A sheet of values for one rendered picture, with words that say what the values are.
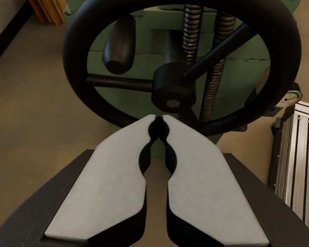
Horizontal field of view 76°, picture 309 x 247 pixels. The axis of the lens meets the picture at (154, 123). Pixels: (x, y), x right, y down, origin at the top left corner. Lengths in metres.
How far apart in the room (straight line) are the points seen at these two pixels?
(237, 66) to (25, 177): 1.11
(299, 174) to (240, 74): 0.59
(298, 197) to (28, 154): 1.29
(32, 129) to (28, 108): 0.16
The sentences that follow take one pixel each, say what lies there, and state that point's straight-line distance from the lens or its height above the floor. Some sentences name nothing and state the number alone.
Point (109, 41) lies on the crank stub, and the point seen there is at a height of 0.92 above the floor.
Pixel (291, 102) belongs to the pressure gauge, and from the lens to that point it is 0.55.
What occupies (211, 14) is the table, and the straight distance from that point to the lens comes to 0.31.
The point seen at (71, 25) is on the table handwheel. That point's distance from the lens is 0.23.
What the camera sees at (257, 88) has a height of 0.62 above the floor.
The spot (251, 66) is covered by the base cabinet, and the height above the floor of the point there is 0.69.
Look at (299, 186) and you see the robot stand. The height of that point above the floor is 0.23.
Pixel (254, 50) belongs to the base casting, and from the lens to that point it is 0.49.
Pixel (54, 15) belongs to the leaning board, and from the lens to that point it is 1.94.
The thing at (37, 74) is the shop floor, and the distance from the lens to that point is 1.63.
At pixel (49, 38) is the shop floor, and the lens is 1.87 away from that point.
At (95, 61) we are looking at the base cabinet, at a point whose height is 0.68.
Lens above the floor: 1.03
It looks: 61 degrees down
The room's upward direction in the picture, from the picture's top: 1 degrees counter-clockwise
